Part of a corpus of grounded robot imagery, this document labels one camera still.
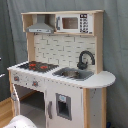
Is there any white oven door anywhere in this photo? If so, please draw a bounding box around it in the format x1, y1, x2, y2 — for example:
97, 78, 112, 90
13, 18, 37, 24
11, 92, 20, 116

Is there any grey range hood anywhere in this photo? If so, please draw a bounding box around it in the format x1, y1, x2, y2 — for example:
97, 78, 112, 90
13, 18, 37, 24
26, 14, 54, 34

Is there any white fridge cabinet door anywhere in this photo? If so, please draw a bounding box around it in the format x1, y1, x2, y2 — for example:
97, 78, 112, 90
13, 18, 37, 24
46, 81, 83, 128

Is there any silver toy sink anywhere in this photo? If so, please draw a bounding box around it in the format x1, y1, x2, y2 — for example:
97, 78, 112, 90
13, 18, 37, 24
53, 67, 93, 81

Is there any black toy stovetop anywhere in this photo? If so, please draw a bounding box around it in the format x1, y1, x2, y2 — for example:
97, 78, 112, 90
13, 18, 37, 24
20, 61, 57, 73

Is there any toy microwave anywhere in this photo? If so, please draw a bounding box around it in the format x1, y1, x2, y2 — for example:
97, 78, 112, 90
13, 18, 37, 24
56, 14, 93, 34

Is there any wooden toy kitchen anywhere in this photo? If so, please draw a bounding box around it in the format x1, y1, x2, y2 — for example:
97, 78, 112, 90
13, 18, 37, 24
9, 10, 115, 128

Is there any right red oven knob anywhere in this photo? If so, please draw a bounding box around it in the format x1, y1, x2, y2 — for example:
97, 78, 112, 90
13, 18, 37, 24
32, 81, 38, 87

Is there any black toy faucet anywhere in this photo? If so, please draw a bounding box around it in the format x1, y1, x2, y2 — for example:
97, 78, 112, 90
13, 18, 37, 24
77, 50, 95, 70

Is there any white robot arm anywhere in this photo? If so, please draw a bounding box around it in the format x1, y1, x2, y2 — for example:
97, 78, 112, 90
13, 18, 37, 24
3, 115, 37, 128

